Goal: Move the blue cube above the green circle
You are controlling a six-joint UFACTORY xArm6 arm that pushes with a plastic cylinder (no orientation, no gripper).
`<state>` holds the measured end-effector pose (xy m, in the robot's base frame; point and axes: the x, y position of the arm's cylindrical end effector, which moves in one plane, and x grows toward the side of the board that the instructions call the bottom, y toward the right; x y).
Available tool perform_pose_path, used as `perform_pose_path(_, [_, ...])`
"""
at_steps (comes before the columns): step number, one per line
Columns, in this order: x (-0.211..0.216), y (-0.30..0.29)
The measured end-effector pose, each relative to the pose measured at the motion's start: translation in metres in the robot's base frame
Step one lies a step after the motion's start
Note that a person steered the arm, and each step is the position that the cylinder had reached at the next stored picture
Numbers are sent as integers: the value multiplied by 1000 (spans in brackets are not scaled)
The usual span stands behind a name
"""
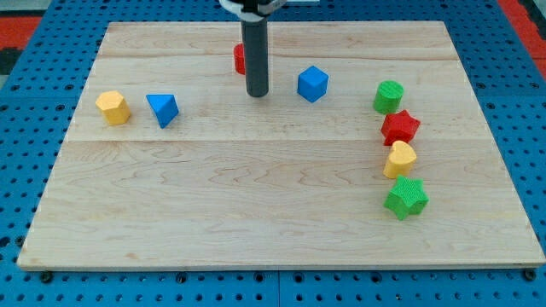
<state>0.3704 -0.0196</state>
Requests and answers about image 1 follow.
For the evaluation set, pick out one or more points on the blue cube block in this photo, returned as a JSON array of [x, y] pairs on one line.
[[312, 84]]

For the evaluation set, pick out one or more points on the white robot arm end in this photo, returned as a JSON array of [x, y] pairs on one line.
[[252, 10]]

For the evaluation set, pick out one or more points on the light wooden board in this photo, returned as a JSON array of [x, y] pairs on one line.
[[242, 183]]

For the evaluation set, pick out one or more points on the red cylinder block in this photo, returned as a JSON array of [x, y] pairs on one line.
[[239, 59]]

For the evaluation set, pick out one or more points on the blue triangular prism block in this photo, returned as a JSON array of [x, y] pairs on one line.
[[164, 107]]

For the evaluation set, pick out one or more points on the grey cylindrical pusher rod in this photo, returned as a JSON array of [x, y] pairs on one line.
[[255, 45]]

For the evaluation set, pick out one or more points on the green cylinder block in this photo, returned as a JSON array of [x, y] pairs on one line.
[[388, 97]]

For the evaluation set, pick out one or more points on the yellow heart block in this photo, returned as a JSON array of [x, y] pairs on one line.
[[400, 160]]

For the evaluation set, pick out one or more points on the red star block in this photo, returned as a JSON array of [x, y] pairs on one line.
[[401, 126]]

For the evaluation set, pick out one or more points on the green star block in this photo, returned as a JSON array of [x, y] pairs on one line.
[[406, 197]]

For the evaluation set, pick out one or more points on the yellow hexagon block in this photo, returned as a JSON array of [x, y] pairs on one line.
[[113, 107]]

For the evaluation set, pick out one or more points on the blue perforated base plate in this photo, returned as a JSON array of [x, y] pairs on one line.
[[501, 52]]

